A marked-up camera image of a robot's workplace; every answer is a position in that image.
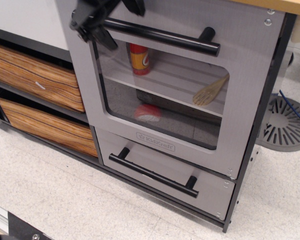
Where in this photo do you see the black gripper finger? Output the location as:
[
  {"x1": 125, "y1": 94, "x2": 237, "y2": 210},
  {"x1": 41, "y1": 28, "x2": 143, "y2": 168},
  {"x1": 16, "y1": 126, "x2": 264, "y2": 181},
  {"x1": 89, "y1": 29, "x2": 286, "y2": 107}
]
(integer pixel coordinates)
[
  {"x1": 86, "y1": 25, "x2": 118, "y2": 51},
  {"x1": 122, "y1": 0, "x2": 146, "y2": 17}
]

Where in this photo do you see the white oven shelf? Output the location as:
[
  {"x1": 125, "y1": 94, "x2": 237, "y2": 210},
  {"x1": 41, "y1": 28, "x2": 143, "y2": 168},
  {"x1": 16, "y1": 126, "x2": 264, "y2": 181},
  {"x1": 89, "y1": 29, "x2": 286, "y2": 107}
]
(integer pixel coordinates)
[{"x1": 99, "y1": 50, "x2": 228, "y2": 117}]

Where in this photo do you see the red white toy cheese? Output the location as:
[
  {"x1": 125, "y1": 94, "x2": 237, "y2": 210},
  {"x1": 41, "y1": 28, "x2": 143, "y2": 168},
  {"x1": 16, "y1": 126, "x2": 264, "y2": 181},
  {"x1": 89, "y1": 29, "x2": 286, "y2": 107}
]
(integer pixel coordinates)
[{"x1": 134, "y1": 104, "x2": 162, "y2": 122}]

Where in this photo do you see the wood grain bin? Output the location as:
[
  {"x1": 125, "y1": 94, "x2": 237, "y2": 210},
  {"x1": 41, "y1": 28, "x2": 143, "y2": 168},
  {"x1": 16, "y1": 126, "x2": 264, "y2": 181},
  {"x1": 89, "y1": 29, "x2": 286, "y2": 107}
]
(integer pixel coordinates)
[
  {"x1": 0, "y1": 90, "x2": 98, "y2": 158},
  {"x1": 0, "y1": 45, "x2": 85, "y2": 113}
]

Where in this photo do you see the grey toy oven door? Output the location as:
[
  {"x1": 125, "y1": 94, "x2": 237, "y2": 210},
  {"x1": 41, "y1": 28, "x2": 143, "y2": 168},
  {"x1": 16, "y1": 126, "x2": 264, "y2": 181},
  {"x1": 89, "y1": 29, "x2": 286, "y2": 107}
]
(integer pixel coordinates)
[{"x1": 56, "y1": 0, "x2": 286, "y2": 179}]

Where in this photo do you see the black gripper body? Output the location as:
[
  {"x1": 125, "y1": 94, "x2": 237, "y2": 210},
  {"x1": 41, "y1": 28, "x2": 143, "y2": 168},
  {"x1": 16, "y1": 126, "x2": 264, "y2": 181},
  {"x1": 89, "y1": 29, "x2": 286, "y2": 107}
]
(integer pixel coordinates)
[{"x1": 69, "y1": 0, "x2": 119, "y2": 42}]

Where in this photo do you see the black oven door handle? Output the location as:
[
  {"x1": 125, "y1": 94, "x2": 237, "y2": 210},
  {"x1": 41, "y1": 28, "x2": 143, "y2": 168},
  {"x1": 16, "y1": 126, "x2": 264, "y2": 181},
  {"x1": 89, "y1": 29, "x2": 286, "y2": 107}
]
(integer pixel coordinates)
[{"x1": 104, "y1": 18, "x2": 221, "y2": 57}]

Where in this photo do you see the grey lower oven drawer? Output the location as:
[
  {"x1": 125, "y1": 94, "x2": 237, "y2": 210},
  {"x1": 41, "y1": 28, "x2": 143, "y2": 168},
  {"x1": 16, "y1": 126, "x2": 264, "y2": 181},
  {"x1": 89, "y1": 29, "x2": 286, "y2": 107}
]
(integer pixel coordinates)
[{"x1": 96, "y1": 130, "x2": 235, "y2": 221}]

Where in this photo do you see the upper wood grain bin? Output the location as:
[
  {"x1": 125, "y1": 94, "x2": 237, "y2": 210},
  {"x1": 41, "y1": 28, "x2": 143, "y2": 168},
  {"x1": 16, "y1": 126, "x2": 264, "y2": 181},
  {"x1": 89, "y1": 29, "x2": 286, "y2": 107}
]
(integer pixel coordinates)
[{"x1": 0, "y1": 45, "x2": 85, "y2": 113}]

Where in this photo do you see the lower wood grain bin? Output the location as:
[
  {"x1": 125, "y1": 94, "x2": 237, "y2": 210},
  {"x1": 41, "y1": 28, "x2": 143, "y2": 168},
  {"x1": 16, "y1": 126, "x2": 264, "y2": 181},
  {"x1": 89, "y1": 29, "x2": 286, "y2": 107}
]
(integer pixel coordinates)
[{"x1": 0, "y1": 90, "x2": 98, "y2": 158}]

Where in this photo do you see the blue cable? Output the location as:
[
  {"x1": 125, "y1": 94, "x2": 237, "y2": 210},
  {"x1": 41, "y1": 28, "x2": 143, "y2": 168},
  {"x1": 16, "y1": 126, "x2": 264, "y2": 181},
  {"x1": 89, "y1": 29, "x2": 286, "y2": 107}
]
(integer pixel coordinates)
[{"x1": 278, "y1": 89, "x2": 300, "y2": 126}]

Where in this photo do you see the grey round slotted base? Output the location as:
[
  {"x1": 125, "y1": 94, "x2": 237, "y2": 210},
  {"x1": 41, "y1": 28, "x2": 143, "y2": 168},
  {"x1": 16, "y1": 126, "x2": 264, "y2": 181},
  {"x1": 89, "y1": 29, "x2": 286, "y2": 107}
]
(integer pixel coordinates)
[{"x1": 256, "y1": 95, "x2": 300, "y2": 152}]

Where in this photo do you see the wooden slotted spatula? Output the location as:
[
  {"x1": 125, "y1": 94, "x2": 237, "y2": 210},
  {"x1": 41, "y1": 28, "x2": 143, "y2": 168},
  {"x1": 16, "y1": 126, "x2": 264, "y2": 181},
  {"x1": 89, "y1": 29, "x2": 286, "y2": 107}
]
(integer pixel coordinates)
[{"x1": 192, "y1": 73, "x2": 230, "y2": 106}]

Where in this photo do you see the black bracket with screw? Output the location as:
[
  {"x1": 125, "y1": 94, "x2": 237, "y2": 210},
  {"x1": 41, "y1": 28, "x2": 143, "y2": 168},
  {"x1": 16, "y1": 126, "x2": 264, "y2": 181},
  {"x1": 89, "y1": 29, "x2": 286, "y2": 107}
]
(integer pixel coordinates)
[{"x1": 7, "y1": 212, "x2": 52, "y2": 240}]

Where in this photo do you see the wooden countertop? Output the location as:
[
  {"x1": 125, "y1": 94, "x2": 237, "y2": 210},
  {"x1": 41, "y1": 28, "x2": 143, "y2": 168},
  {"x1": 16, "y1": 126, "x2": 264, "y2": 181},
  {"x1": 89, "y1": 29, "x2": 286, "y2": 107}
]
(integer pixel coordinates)
[{"x1": 235, "y1": 0, "x2": 300, "y2": 16}]

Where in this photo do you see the red yellow toy bottle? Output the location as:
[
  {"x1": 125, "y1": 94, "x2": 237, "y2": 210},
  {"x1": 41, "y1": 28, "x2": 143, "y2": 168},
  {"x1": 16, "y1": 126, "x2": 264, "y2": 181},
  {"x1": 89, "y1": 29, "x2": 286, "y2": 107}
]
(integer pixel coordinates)
[{"x1": 129, "y1": 43, "x2": 150, "y2": 76}]

